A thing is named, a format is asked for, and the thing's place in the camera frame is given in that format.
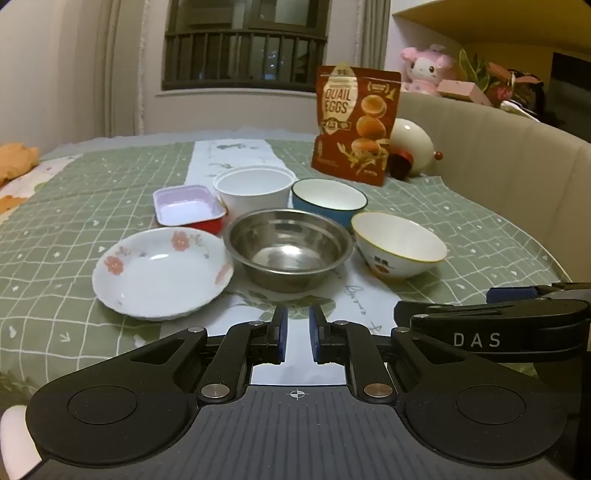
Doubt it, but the white printed bedsheet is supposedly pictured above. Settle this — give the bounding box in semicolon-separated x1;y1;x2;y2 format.
0;154;81;227

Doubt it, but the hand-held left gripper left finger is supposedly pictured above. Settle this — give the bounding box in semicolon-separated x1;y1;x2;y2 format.
128;305;289;403

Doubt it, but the orange cloth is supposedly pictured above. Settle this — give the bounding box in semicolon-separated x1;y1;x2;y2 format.
0;143;41;188

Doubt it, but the blue enamel bowl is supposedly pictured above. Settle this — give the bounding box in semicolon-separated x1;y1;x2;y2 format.
291;178;369;232

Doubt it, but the green checked blanket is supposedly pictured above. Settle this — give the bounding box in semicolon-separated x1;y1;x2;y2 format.
0;137;573;398

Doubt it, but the brown snack bag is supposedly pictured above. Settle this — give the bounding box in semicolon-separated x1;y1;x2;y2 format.
311;64;402;187

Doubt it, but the yellow-rimmed ceramic bowl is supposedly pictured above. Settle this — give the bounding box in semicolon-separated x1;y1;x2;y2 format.
351;211;448;284

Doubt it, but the white floral plate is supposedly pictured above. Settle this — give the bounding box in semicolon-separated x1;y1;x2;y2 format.
92;229;234;321

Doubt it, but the white sheer curtain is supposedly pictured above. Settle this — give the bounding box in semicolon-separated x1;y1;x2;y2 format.
105;0;160;136

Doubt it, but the beige padded headboard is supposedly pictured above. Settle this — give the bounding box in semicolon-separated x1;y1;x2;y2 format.
397;92;591;305

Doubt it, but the cream egg-shaped toy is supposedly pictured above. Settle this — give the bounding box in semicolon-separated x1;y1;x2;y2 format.
390;117;445;178

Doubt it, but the pink plush toy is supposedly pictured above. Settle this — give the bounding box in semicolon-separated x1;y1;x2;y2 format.
400;44;458;97

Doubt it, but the dark red round object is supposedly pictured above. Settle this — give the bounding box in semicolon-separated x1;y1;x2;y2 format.
387;150;413;180

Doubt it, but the beige curtain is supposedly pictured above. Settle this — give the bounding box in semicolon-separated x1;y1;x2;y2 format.
355;0;394;77

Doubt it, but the dark barred window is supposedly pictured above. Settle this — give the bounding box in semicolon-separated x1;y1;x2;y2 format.
161;0;331;91

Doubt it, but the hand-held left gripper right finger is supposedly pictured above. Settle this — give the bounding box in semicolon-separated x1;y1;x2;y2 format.
309;304;463;403

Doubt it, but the white round plastic container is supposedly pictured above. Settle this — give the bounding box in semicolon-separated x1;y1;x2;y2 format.
213;165;297;220

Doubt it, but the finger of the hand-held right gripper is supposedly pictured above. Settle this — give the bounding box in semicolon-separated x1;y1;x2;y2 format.
394;299;588;330
488;281;591;304

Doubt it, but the potted plant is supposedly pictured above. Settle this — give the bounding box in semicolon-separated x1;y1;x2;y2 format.
457;48;546;110

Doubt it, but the pink box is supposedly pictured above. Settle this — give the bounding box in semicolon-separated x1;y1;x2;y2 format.
436;79;491;106

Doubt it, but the stainless steel bowl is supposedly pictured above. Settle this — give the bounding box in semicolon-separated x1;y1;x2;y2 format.
223;209;354;293

